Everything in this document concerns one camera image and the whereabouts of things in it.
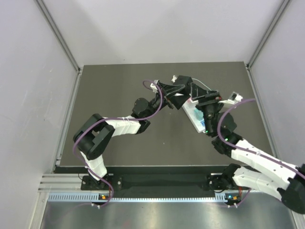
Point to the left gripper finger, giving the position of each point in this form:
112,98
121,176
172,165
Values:
167,89
179,100

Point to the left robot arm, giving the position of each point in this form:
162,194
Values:
93,137

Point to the aluminium front rail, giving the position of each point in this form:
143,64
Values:
60,183

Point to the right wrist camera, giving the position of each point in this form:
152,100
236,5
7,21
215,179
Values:
233,99

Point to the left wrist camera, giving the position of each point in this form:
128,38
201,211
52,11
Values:
154,86

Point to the left aluminium frame post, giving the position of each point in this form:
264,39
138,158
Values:
58,35

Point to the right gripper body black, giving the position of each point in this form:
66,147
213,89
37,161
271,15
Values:
214,97

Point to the black cube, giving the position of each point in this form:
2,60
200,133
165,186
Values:
186,81

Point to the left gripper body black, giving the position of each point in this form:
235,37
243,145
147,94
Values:
166,101

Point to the aluminium frame post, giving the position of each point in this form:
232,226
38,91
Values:
268,32
58,35

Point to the teal charger plug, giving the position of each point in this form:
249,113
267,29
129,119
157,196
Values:
198,114

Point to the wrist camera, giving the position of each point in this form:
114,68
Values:
154,86
233,99

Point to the right aluminium frame post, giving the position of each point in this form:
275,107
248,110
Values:
268,32

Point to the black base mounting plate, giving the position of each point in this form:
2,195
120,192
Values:
161,182

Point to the white power strip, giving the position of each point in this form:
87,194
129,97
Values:
189,106

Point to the slotted cable duct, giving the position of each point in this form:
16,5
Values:
99,197

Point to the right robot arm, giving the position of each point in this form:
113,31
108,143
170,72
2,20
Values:
270,175

